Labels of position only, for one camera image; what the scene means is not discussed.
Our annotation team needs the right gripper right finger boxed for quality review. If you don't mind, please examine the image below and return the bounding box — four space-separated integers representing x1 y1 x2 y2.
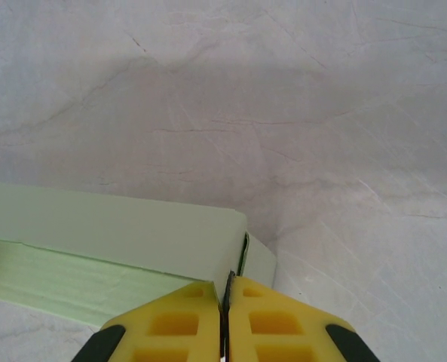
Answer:
225 276 378 362

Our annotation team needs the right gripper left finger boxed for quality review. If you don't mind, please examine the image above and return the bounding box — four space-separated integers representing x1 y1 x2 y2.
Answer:
71 281 223 362

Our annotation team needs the light green paper box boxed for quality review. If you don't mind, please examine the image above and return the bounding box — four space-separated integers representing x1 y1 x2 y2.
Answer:
0 181 277 328

